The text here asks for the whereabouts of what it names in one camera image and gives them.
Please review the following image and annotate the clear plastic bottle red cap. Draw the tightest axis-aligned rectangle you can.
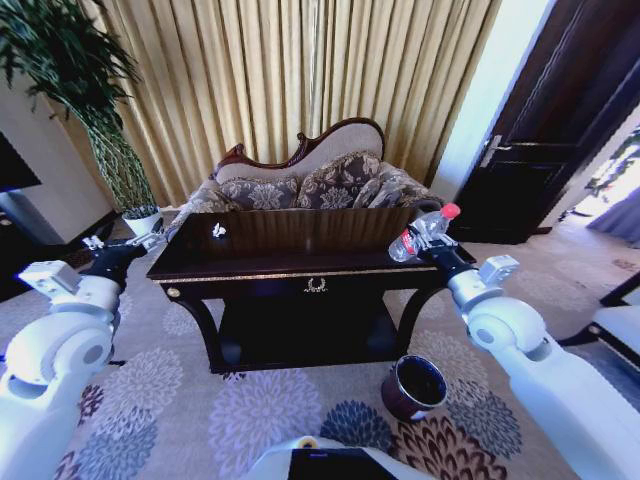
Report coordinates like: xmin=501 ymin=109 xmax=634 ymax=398
xmin=388 ymin=202 xmax=462 ymax=264

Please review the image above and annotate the dark round trash bin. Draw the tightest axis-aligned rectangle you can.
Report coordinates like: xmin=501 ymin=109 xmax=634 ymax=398
xmin=380 ymin=354 xmax=449 ymax=424

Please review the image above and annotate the white plant pot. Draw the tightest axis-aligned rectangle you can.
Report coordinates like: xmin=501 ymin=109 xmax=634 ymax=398
xmin=121 ymin=205 xmax=165 ymax=238

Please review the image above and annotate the large floral fringed cushion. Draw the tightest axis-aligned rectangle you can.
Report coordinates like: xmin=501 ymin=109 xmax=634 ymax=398
xmin=296 ymin=151 xmax=385 ymax=211

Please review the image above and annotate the black flat screen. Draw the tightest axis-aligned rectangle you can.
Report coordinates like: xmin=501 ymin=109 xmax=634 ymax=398
xmin=0 ymin=130 xmax=43 ymax=194

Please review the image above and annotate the carved wooden floral sofa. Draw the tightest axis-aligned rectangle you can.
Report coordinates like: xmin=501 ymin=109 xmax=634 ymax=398
xmin=163 ymin=117 xmax=447 ymax=242

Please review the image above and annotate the small floral cushion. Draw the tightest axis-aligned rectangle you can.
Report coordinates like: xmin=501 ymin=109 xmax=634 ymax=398
xmin=218 ymin=175 xmax=302 ymax=212

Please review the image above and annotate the dark wooden console table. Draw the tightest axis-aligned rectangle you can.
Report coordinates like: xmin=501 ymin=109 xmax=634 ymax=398
xmin=145 ymin=206 xmax=477 ymax=375

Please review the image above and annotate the dark wooden door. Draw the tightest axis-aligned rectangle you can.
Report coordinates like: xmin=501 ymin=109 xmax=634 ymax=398
xmin=448 ymin=0 xmax=640 ymax=246

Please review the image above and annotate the tall green potted plant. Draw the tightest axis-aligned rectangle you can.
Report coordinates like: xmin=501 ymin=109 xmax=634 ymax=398
xmin=0 ymin=0 xmax=160 ymax=217

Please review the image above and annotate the blue cloth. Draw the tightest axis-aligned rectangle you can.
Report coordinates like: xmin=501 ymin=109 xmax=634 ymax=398
xmin=585 ymin=186 xmax=640 ymax=247

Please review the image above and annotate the floral patterned rug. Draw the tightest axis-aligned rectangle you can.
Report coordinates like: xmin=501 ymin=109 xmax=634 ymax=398
xmin=0 ymin=227 xmax=640 ymax=480

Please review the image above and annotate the white dark-framed chair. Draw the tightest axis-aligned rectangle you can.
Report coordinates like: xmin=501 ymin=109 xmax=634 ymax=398
xmin=556 ymin=283 xmax=640 ymax=377

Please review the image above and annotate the beige pleated curtain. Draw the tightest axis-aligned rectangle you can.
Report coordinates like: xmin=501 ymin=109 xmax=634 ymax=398
xmin=59 ymin=0 xmax=504 ymax=207

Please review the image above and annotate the white robot front shell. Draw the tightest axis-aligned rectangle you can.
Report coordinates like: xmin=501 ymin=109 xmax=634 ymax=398
xmin=243 ymin=435 xmax=417 ymax=480

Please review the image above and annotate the silver door handle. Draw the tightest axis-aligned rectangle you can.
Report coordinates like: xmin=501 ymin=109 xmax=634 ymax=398
xmin=483 ymin=134 xmax=512 ymax=169

